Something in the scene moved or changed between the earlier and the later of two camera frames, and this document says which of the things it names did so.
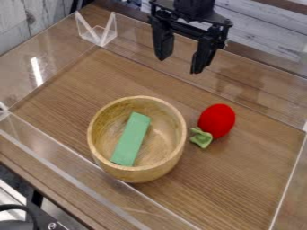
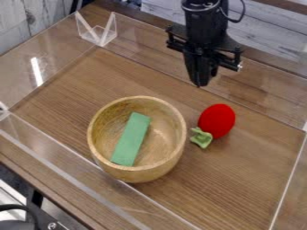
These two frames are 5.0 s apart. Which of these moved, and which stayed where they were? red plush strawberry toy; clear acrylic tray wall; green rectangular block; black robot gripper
Moved: black robot gripper
Stayed: clear acrylic tray wall; green rectangular block; red plush strawberry toy
